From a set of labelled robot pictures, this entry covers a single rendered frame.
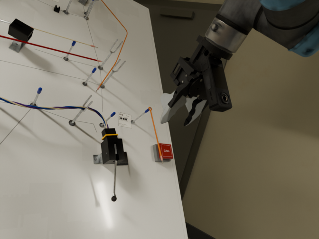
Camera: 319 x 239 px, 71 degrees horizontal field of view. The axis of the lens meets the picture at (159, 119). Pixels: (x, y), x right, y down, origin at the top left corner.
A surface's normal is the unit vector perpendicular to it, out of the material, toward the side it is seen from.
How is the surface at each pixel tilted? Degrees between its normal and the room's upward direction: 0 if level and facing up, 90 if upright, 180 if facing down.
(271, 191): 90
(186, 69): 93
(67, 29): 50
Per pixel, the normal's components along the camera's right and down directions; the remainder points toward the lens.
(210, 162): -0.46, -0.01
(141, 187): 0.59, -0.41
